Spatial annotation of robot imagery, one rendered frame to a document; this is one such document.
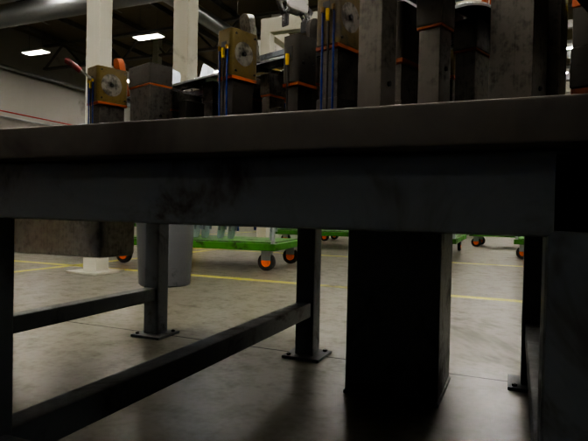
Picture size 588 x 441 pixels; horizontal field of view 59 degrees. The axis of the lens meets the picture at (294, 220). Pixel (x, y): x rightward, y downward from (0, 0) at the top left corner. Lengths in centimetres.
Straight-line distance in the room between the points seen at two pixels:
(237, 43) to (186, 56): 792
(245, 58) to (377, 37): 60
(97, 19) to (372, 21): 459
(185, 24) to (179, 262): 599
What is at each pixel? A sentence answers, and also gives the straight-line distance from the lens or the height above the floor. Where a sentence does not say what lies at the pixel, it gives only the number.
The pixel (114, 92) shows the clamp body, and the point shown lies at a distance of 188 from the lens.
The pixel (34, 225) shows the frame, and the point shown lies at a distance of 121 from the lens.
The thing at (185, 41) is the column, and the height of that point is 339.
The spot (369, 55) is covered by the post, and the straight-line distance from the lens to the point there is 83.
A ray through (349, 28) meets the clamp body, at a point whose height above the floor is 97.
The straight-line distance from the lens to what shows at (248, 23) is 142.
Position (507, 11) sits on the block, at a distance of 101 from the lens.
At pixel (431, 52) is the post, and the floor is 88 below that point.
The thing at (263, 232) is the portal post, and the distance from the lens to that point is 791.
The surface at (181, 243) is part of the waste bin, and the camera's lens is 409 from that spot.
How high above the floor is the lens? 60
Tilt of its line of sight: 1 degrees down
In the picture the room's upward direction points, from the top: 1 degrees clockwise
